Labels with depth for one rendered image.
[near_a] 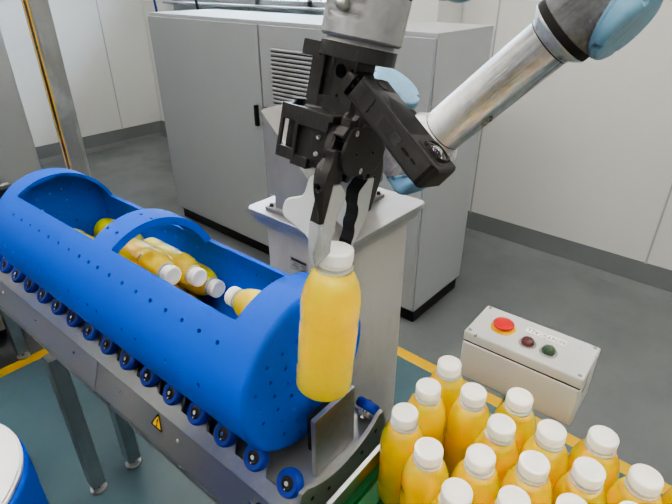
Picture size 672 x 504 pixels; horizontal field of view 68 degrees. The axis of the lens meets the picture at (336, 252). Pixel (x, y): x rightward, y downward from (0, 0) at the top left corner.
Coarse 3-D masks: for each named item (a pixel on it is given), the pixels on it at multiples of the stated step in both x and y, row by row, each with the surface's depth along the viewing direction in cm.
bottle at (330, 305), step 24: (312, 288) 52; (336, 288) 51; (312, 312) 52; (336, 312) 52; (312, 336) 54; (336, 336) 53; (312, 360) 55; (336, 360) 55; (312, 384) 56; (336, 384) 56
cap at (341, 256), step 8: (336, 248) 52; (344, 248) 52; (352, 248) 52; (328, 256) 51; (336, 256) 51; (344, 256) 51; (352, 256) 52; (320, 264) 52; (328, 264) 51; (336, 264) 51; (344, 264) 51
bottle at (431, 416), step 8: (408, 400) 81; (416, 400) 78; (440, 400) 78; (416, 408) 78; (424, 408) 78; (432, 408) 78; (440, 408) 78; (424, 416) 77; (432, 416) 77; (440, 416) 78; (424, 424) 78; (432, 424) 78; (440, 424) 78; (424, 432) 78; (432, 432) 78; (440, 432) 79; (440, 440) 80
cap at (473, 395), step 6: (468, 384) 78; (474, 384) 78; (462, 390) 77; (468, 390) 77; (474, 390) 77; (480, 390) 77; (462, 396) 77; (468, 396) 76; (474, 396) 76; (480, 396) 76; (486, 396) 76; (462, 402) 77; (468, 402) 76; (474, 402) 76; (480, 402) 76
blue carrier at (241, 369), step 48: (48, 192) 124; (96, 192) 133; (0, 240) 115; (48, 240) 101; (96, 240) 94; (192, 240) 114; (48, 288) 105; (96, 288) 90; (144, 288) 83; (288, 288) 75; (144, 336) 82; (192, 336) 75; (240, 336) 71; (288, 336) 73; (192, 384) 76; (240, 384) 69; (288, 384) 76; (240, 432) 72; (288, 432) 81
